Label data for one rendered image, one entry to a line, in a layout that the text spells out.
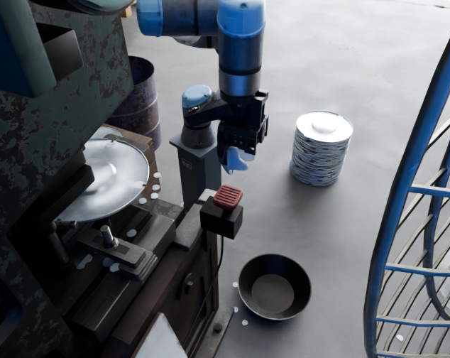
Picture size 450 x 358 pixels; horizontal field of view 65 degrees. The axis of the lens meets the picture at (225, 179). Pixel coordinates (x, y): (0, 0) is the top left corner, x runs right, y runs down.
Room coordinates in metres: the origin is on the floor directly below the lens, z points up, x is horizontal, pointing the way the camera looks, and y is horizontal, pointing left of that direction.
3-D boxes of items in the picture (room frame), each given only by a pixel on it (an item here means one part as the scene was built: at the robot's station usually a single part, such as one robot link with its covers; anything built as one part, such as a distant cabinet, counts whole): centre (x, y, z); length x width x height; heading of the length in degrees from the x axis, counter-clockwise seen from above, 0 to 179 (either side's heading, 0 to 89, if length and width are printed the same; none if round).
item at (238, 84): (0.58, -0.03, 1.07); 0.08 x 0.08 x 0.05
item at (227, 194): (0.59, -0.01, 0.72); 0.07 x 0.06 x 0.08; 156
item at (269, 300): (0.76, -0.20, 0.04); 0.30 x 0.30 x 0.07
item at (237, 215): (0.60, 0.01, 0.62); 0.10 x 0.06 x 0.20; 66
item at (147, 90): (1.81, 0.60, 0.24); 0.42 x 0.42 x 0.48
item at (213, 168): (1.24, 0.11, 0.23); 0.19 x 0.19 x 0.45; 50
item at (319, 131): (1.54, -0.52, 0.31); 0.29 x 0.29 x 0.01
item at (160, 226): (0.51, 0.39, 0.68); 0.45 x 0.30 x 0.06; 66
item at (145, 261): (0.44, 0.23, 0.76); 0.17 x 0.06 x 0.10; 66
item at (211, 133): (1.24, 0.11, 0.50); 0.15 x 0.15 x 0.10
